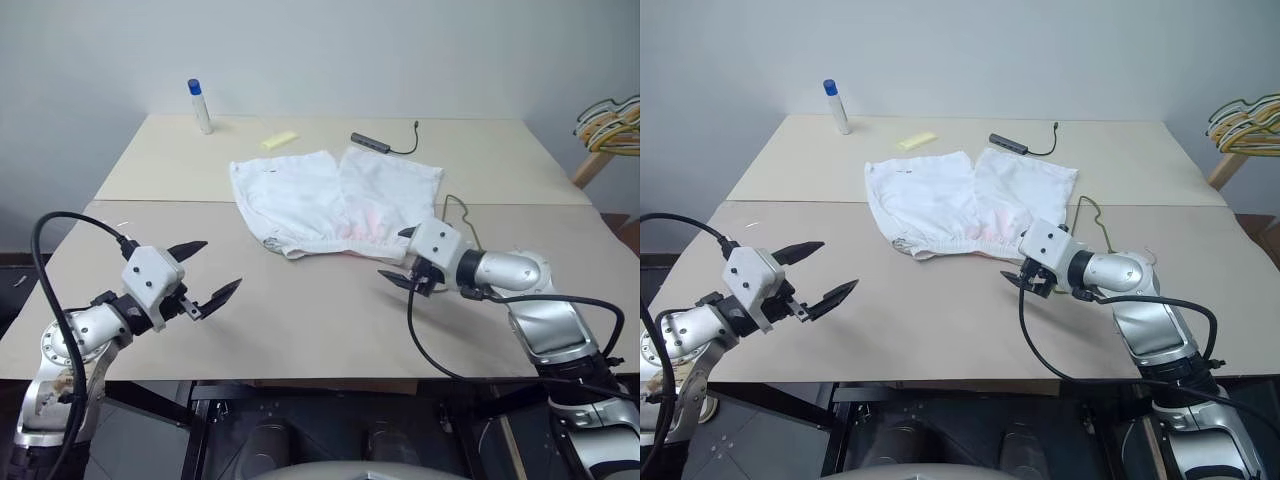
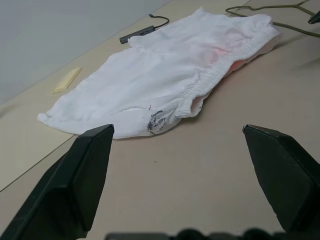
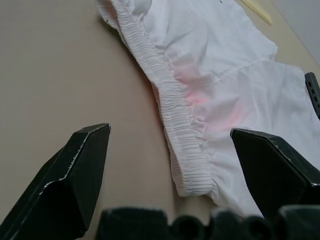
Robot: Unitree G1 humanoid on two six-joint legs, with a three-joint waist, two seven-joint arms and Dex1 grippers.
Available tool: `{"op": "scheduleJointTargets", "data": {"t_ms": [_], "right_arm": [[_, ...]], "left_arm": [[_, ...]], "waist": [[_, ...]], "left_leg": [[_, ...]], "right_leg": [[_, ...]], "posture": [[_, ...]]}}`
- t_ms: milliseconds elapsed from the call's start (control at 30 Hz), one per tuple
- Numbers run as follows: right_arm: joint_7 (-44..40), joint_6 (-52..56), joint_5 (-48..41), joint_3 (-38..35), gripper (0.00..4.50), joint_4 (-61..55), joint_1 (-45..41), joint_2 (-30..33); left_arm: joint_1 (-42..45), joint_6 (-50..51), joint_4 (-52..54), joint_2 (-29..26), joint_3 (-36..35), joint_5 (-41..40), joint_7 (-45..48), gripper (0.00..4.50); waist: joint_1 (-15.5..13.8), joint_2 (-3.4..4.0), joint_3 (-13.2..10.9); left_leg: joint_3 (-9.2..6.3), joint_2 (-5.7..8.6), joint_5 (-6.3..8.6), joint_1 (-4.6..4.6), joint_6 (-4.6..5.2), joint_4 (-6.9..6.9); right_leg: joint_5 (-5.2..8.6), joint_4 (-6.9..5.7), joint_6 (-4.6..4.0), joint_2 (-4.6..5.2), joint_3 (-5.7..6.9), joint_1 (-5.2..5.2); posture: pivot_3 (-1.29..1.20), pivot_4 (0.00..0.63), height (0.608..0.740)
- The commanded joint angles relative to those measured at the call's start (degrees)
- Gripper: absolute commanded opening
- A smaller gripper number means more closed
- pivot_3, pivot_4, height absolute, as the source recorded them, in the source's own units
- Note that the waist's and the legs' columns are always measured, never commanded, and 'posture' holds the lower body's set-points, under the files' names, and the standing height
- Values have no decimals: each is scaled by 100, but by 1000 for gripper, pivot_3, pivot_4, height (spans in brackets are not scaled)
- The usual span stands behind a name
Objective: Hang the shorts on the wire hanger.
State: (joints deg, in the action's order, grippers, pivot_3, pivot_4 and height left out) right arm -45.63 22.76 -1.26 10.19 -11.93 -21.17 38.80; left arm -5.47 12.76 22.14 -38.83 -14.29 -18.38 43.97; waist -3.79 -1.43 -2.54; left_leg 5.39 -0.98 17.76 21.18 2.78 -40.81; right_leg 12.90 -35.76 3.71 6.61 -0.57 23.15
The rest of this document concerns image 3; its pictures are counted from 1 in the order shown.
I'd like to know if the olive wire clothes hanger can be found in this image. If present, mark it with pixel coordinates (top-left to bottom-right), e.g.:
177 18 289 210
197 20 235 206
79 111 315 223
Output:
240 0 274 26

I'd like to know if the white cloth garment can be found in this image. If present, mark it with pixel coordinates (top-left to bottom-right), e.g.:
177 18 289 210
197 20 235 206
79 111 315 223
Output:
96 0 320 218

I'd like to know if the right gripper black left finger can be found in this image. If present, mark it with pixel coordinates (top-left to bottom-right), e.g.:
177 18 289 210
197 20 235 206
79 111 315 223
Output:
0 123 112 240

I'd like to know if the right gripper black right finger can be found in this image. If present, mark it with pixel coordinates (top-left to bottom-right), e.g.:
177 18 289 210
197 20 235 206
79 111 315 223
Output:
230 127 320 219

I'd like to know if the grey USB hub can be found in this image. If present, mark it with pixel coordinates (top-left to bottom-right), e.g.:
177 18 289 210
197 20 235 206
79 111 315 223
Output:
304 71 320 120

